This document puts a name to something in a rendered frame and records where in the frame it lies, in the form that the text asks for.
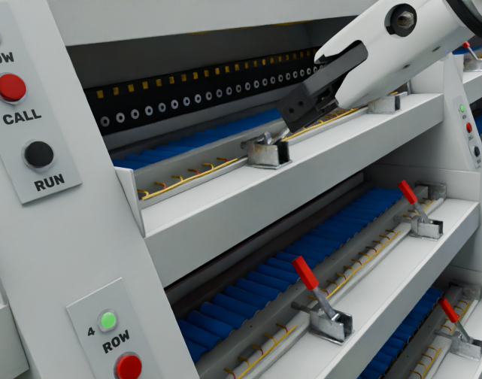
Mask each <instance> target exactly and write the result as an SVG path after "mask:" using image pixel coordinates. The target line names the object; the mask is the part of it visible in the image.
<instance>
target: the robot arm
mask: <svg viewBox="0 0 482 379"><path fill-rule="evenodd" d="M474 35H476V36H478V37H479V38H482V0H379V1H378V2H376V3H375V4H374V5H372V6H371V7H370V8H369V9H368V10H366V11H365V12H363V13H362V14H361V15H359V16H358V17H357V18H356V19H355V20H354V21H352V22H351V23H350V24H348V25H347V26H346V27H344V28H343V29H342V30H341V31H340V32H339V33H338V34H336V35H335V36H334V37H333V38H331V39H330V40H329V41H328V42H327V43H326V44H325V45H323V46H322V47H321V48H320V49H319V50H318V51H317V53H316V55H315V57H314V63H315V64H321V63H325V62H327V63H326V64H325V65H324V66H323V67H322V68H320V69H319V70H318V71H316V72H315V73H314V74H312V75H311V76H310V77H309V78H308V79H306V80H304V81H303V82H302V83H301V84H299V85H298V86H297V87H296V88H295V89H294V90H292V91H291V92H289V93H288V94H287V95H286V96H284V97H283V98H282V99H281V100H280V101H278V102H277V104H276V107H277V109H278V111H279V113H280V115H281V116H282V118H283V120H284V122H285V124H286V126H287V127H288V129H289V131H290V132H291V133H294V132H297V131H298V130H300V129H302V128H303V127H304V128H307V127H309V126H311V125H313V124H314V123H315V122H317V121H318V120H320V119H322V118H323V117H325V116H326V115H327V114H329V113H331V112H332V111H334V110H335V109H336V108H338V106H339V107H340V108H343V109H351V108H355V107H357V106H360V105H363V104H365V103H367V102H370V101H373V100H375V99H378V98H380V97H382V96H385V95H387V94H389V93H391V92H392V91H394V90H395V89H397V88H399V87H400V86H401V85H403V84H404V83H406V82H407V81H409V80H410V79H411V78H413V77H415V76H416V75H418V74H419V73H420V72H421V71H423V70H425V69H427V68H428V67H429V66H431V65H433V64H434V63H436V62H437V61H438V60H440V59H442V58H443V57H445V56H446V55H447V54H449V53H451V52H452V51H454V50H455V49H456V48H457V47H459V46H461V45H462V44H464V43H465V42H466V41H467V40H469V39H470V38H472V37H473V36H474ZM335 101H336V102H337V103H338V106H337V105H336V103H335Z"/></svg>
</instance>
